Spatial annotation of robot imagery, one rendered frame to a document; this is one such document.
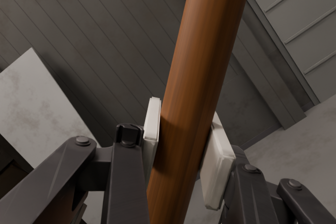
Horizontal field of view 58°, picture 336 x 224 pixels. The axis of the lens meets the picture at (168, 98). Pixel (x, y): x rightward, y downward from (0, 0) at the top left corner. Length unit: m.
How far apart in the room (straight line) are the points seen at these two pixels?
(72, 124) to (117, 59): 0.94
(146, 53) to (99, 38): 0.59
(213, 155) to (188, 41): 0.06
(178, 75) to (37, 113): 3.76
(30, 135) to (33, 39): 1.15
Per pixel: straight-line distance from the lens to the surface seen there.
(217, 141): 0.16
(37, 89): 3.87
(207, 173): 0.16
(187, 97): 0.16
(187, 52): 0.15
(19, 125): 4.06
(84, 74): 3.93
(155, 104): 0.19
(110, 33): 3.77
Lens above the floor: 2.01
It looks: 13 degrees down
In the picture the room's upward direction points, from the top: 38 degrees counter-clockwise
